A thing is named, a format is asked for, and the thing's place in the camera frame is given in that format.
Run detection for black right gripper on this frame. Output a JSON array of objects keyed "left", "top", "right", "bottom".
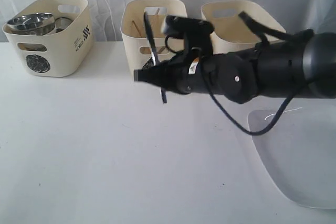
[{"left": 133, "top": 50, "right": 228, "bottom": 95}]

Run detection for steel table knife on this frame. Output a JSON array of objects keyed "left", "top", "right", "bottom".
[{"left": 143, "top": 12, "right": 167, "bottom": 104}]

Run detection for wooden chopstick diagonal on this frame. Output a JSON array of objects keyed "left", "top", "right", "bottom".
[{"left": 132, "top": 20, "right": 143, "bottom": 38}]

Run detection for steel mug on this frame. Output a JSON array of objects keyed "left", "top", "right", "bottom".
[
  {"left": 18, "top": 43, "right": 47, "bottom": 52},
  {"left": 55, "top": 17, "right": 73, "bottom": 33}
]

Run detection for stainless steel bowl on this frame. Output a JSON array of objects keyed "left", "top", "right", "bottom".
[{"left": 7, "top": 13, "right": 55, "bottom": 36}]

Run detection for white square plate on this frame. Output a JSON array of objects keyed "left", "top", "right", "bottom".
[{"left": 252, "top": 105, "right": 335, "bottom": 210}]

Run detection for white ceramic bowl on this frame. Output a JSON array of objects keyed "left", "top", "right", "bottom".
[{"left": 37, "top": 23, "right": 56, "bottom": 36}]

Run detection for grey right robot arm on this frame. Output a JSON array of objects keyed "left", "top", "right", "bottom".
[{"left": 133, "top": 33, "right": 335, "bottom": 104}]

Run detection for cream bin with triangle mark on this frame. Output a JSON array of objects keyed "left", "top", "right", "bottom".
[{"left": 121, "top": 0, "right": 187, "bottom": 74}]

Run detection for cream bin with square mark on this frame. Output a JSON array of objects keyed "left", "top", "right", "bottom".
[{"left": 201, "top": 0, "right": 286, "bottom": 54}]

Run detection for cream bin with circle mark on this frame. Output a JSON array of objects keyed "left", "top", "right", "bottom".
[{"left": 2, "top": 0, "right": 94, "bottom": 77}]

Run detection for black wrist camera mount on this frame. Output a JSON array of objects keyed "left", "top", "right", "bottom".
[{"left": 161, "top": 15, "right": 214, "bottom": 55}]

